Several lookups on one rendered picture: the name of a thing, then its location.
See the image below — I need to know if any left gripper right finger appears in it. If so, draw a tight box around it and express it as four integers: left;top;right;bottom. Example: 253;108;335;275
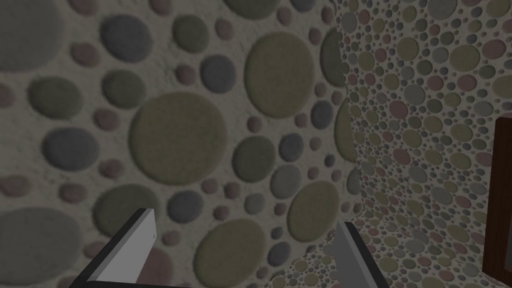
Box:
334;221;391;288

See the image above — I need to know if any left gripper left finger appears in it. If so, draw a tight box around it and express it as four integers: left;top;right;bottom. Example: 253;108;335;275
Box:
68;207;157;286

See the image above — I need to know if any dark brown wooden door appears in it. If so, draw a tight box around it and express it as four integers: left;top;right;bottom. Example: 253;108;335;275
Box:
481;116;512;287

